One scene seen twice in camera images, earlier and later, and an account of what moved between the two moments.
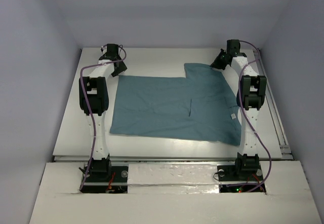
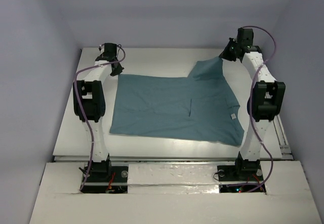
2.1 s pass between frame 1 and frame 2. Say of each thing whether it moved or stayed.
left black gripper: stayed
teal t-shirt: stayed
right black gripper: moved
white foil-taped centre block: stayed
